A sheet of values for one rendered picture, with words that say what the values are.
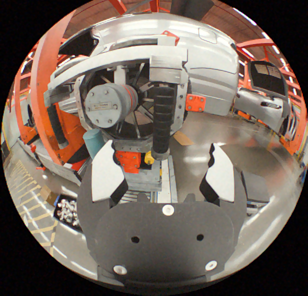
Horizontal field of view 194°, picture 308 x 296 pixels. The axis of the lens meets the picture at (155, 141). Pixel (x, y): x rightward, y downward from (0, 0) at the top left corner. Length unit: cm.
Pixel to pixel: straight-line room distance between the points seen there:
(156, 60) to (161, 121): 10
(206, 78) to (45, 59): 110
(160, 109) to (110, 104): 15
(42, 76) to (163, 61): 65
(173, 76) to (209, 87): 70
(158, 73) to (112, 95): 14
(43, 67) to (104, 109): 56
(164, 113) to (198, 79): 67
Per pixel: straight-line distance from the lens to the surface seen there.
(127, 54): 20
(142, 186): 83
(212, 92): 86
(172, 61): 16
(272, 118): 249
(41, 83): 69
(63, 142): 37
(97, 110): 29
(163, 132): 16
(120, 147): 51
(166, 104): 15
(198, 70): 81
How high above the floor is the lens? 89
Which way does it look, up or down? 32 degrees down
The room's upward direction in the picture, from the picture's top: 2 degrees clockwise
